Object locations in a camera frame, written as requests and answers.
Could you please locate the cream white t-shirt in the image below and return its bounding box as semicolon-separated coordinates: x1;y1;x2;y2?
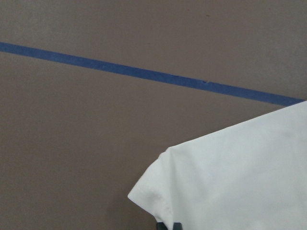
128;102;307;230

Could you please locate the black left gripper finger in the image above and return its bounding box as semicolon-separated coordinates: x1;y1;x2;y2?
156;222;183;230

